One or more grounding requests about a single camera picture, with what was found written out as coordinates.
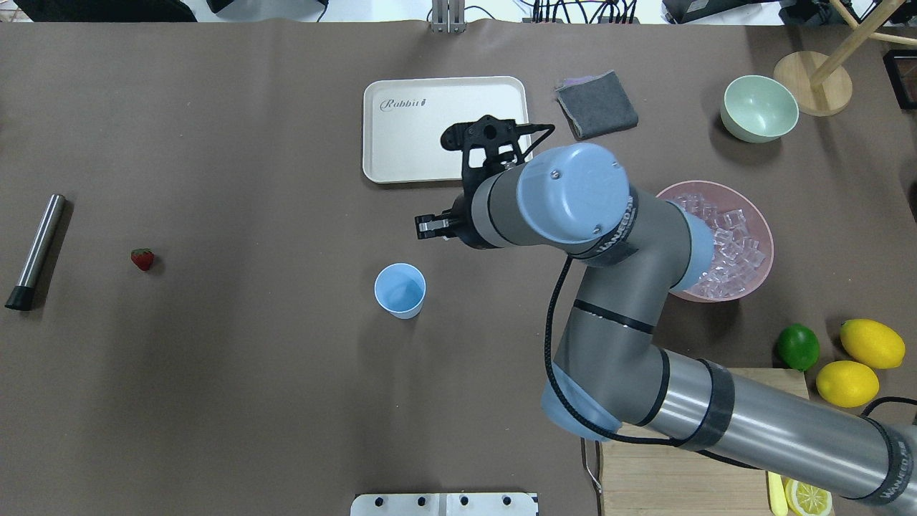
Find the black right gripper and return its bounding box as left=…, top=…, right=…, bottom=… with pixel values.
left=415, top=195, right=495, bottom=249

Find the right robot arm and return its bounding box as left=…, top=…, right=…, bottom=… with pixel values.
left=416, top=138, right=915, bottom=515

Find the light blue plastic cup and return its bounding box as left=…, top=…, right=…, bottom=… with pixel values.
left=373, top=262, right=427, bottom=320

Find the pink bowl of ice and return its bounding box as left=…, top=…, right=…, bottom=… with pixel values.
left=656, top=180, right=775, bottom=303

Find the wooden cup stand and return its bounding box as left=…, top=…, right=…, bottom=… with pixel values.
left=773, top=1, right=916, bottom=117

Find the cream rabbit tray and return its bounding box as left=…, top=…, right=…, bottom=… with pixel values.
left=363, top=76, right=529, bottom=185

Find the grey folded cloth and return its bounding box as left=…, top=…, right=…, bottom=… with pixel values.
left=554, top=70, right=639, bottom=140

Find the red strawberry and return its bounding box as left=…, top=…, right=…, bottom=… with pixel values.
left=129, top=248, right=156, bottom=272

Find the mint green bowl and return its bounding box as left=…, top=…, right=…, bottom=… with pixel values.
left=719, top=75, right=800, bottom=143

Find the green lime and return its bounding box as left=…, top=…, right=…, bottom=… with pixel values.
left=775, top=324, right=821, bottom=372

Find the steel muddler black tip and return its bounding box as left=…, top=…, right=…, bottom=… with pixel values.
left=4, top=193, right=67, bottom=312

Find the lower yellow lemon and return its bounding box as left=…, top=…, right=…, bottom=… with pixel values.
left=815, top=360, right=880, bottom=409

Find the yellow lemon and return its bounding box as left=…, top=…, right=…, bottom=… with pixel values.
left=840, top=319, right=906, bottom=369
left=815, top=360, right=880, bottom=409

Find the yellow plastic knife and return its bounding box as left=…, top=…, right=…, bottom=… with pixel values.
left=766, top=471, right=789, bottom=516

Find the upper yellow lemon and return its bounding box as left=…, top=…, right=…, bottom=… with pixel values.
left=840, top=319, right=906, bottom=369

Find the lower lemon slice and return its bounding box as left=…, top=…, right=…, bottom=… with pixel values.
left=784, top=478, right=834, bottom=515

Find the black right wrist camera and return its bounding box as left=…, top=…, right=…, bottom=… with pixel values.
left=440, top=115, right=554, bottom=196

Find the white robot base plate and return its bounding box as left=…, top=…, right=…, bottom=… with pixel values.
left=350, top=491, right=540, bottom=515

